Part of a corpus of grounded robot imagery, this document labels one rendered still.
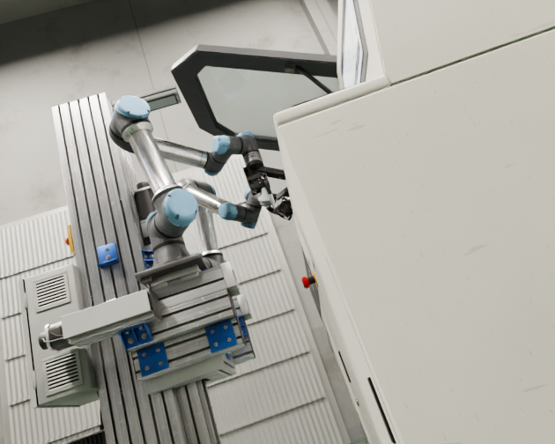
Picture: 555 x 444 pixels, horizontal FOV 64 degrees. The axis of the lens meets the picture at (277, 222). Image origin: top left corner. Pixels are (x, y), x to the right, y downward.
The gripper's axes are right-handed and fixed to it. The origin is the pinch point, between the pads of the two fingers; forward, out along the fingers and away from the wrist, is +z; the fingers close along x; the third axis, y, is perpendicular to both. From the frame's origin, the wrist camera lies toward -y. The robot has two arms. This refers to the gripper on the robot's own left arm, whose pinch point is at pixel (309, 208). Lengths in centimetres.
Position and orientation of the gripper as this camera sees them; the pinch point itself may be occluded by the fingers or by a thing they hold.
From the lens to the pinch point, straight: 189.9
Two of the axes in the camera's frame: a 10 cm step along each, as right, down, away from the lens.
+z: 7.6, 2.8, -5.9
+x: -4.5, -4.2, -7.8
